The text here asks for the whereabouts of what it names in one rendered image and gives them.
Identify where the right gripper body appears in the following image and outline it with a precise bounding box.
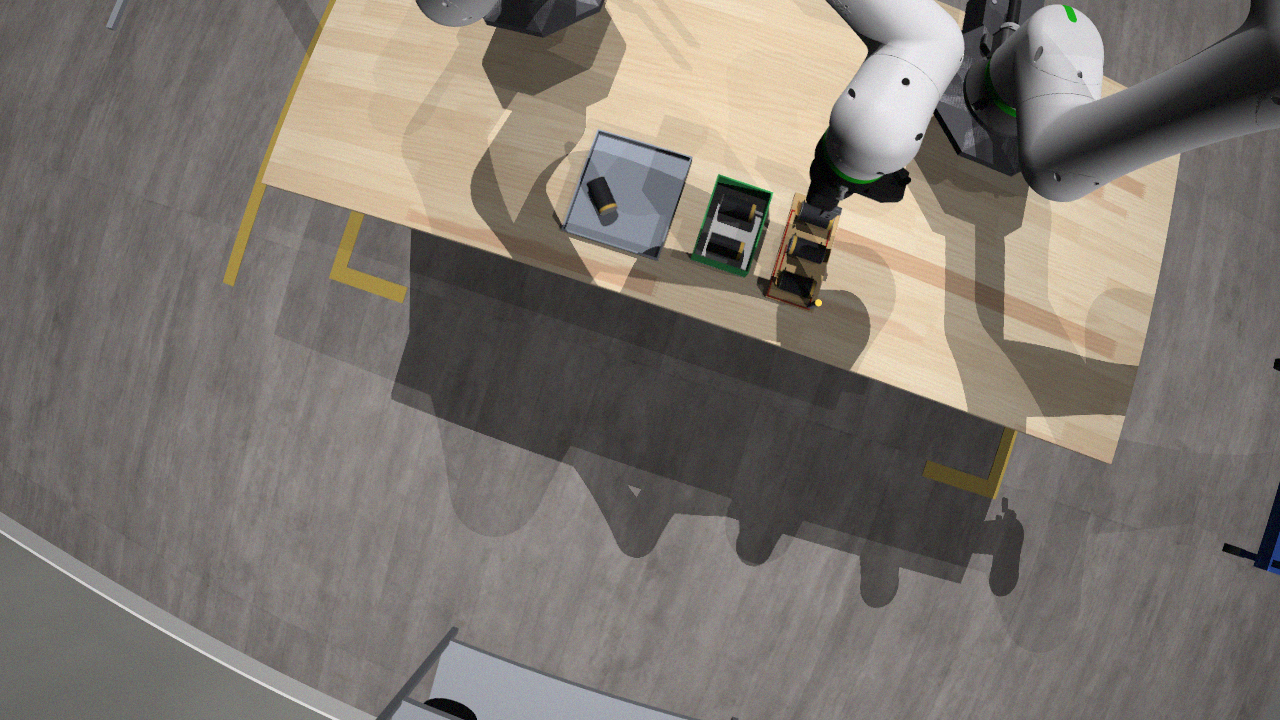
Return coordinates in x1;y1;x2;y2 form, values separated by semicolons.
806;132;911;211

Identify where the tan battery holder board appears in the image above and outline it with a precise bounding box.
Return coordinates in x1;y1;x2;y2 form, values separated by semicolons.
765;192;840;313

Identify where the black battery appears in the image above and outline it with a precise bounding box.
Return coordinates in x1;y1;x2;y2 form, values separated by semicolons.
588;176;617;215
777;270;817;299
788;234;826;264
707;232;745;261
797;201;835;231
718;193;756;223

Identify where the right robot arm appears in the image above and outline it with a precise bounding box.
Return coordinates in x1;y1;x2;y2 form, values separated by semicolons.
416;0;964;184

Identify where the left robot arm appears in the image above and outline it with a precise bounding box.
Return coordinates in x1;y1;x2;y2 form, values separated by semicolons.
963;0;1280;202

